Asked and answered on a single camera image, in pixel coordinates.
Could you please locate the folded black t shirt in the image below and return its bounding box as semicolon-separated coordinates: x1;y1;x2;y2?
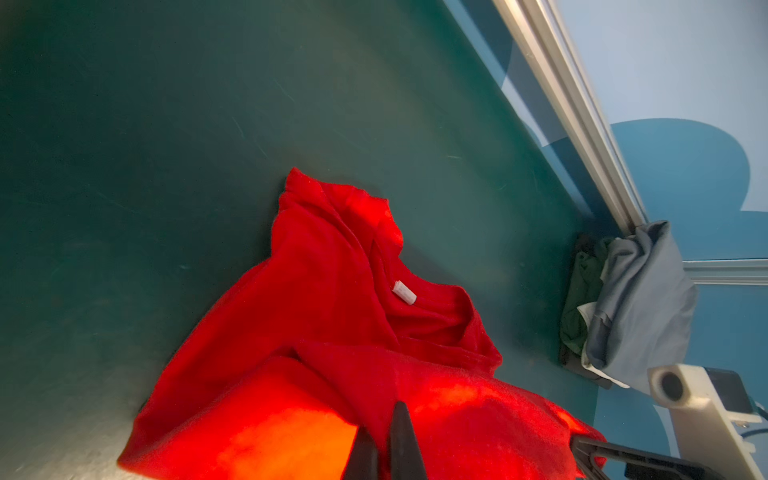
558;344;614;390

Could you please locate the folded grey t shirt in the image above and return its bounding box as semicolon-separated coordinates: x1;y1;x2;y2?
582;221;698;395

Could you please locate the rear aluminium frame bar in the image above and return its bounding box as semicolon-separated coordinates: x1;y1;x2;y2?
494;0;648;234

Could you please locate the red t shirt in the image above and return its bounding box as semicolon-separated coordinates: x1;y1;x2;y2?
117;169;600;479

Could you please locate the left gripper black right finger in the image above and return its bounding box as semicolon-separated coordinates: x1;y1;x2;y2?
389;401;427;480

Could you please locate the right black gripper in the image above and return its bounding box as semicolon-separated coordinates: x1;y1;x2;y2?
570;436;723;480

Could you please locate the folded green t shirt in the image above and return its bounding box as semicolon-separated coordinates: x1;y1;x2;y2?
559;234;614;355

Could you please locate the right aluminium frame post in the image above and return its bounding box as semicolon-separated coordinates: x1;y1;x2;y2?
683;259;768;286

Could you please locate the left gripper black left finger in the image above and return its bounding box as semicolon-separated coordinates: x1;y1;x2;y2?
341;427;379;480

